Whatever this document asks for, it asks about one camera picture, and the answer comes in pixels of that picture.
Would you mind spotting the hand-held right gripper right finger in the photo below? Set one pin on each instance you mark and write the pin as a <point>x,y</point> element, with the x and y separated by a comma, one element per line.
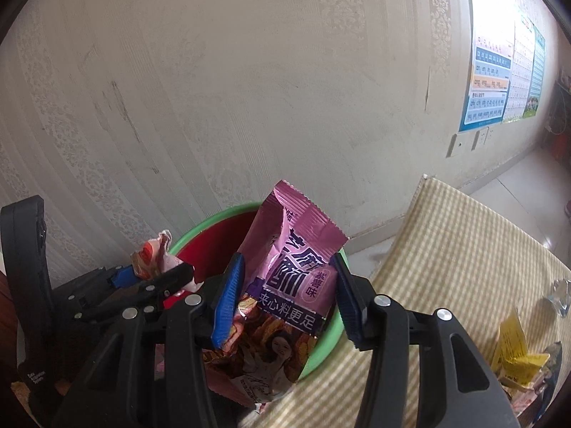
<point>350,303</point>

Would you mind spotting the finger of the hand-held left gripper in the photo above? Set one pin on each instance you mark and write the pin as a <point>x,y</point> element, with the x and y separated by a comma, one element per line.
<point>169,278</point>
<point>120,276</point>

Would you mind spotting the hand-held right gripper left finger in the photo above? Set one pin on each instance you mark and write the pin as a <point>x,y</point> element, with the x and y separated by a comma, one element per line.
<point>227,303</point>

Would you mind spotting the red pink wrapper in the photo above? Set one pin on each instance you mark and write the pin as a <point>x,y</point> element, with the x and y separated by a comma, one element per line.
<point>149,256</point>

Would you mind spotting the green bin with red inside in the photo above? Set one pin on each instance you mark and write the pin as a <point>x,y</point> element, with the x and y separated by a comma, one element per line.
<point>214,240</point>

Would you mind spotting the pink purple snack wrapper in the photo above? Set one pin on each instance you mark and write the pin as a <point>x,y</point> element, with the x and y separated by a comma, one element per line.
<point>290,249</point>

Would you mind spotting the brown printed snack wrapper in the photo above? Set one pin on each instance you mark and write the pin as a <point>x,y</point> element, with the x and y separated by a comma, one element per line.
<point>276,352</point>

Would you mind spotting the yellow crumpled wrapper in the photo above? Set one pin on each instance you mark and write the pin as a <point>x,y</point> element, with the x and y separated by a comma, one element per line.
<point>513,347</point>

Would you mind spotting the silver yellow foil wrapper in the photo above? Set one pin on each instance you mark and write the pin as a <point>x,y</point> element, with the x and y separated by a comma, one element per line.
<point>561,296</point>

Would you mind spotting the red box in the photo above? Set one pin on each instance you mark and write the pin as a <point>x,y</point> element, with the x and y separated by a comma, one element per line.
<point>563,148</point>

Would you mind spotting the white wall socket with hole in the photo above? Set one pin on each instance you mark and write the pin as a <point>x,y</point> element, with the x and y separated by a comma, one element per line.
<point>456,145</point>

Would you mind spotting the white wall power socket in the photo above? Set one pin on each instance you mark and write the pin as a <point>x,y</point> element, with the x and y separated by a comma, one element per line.
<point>486,134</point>
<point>476,139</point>

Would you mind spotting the blue letter wall poster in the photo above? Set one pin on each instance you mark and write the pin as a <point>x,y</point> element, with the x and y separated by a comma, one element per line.
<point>490,98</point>

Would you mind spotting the white chart wall poster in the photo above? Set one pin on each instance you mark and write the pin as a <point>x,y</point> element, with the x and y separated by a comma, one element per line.
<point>519,80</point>

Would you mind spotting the green chart wall poster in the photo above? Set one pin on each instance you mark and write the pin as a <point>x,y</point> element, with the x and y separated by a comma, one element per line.
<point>537,76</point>

